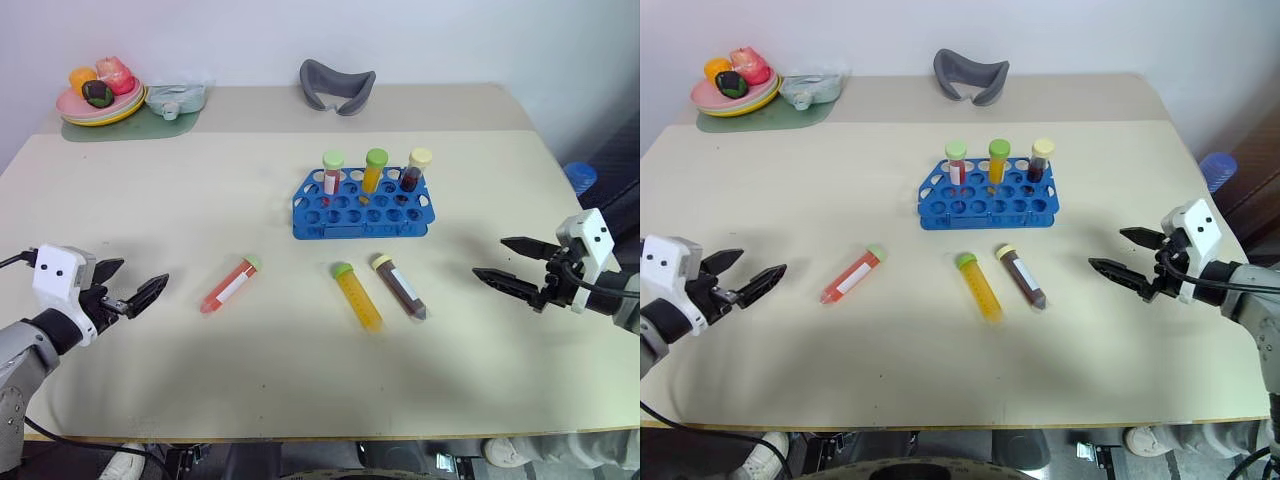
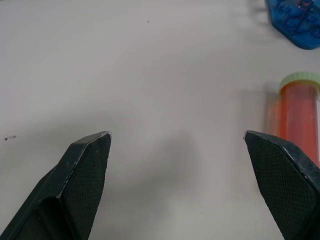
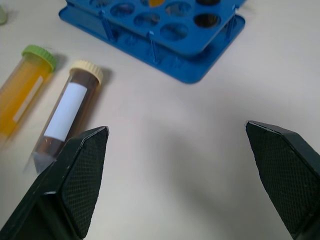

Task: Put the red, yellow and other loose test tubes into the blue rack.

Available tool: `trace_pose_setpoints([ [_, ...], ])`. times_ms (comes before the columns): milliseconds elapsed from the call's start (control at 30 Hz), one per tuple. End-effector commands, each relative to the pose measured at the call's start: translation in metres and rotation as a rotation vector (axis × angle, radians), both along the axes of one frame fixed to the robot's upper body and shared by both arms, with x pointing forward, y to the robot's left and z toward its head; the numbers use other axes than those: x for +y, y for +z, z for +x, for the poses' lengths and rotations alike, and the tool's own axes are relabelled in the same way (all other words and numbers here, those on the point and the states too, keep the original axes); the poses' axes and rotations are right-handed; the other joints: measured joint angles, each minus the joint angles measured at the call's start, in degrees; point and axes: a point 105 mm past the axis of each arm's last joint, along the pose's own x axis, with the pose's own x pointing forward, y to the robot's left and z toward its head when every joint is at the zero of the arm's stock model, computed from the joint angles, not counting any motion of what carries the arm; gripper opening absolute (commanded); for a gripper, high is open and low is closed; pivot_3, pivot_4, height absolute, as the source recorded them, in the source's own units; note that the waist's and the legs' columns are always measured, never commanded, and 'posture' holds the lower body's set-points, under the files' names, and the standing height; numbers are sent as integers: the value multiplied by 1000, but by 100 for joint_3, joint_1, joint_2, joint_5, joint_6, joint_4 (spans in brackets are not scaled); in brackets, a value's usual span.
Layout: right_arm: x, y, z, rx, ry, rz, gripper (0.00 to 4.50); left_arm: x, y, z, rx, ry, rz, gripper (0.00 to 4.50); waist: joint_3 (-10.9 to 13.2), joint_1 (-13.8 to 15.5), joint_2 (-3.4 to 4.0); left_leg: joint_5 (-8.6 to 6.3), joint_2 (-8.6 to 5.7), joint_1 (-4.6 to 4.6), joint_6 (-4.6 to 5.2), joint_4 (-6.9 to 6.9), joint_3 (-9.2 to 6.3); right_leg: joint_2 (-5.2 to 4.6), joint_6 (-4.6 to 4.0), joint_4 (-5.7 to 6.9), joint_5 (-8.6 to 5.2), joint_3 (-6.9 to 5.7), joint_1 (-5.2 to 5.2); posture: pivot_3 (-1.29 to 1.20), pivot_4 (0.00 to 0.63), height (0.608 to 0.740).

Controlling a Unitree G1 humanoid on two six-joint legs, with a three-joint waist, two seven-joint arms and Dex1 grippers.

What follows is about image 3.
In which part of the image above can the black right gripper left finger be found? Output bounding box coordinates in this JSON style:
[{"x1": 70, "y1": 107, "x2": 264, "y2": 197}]
[{"x1": 0, "y1": 126, "x2": 110, "y2": 240}]

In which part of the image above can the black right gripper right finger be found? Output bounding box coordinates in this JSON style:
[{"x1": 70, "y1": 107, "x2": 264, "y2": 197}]
[{"x1": 245, "y1": 120, "x2": 320, "y2": 240}]

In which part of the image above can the brown tube with cream cap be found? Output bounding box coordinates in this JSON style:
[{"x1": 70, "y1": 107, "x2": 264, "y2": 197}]
[{"x1": 31, "y1": 59, "x2": 104, "y2": 173}]

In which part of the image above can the orange tube with green cap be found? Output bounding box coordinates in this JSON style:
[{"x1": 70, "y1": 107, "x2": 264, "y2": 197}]
[{"x1": 0, "y1": 44, "x2": 58, "y2": 138}]

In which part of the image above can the blue tube rack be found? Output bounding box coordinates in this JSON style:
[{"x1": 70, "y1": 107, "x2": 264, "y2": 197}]
[{"x1": 58, "y1": 0, "x2": 246, "y2": 84}]

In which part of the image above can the pale green object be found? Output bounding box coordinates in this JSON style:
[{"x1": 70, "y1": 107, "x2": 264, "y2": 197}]
[{"x1": 0, "y1": 4, "x2": 8, "y2": 25}]

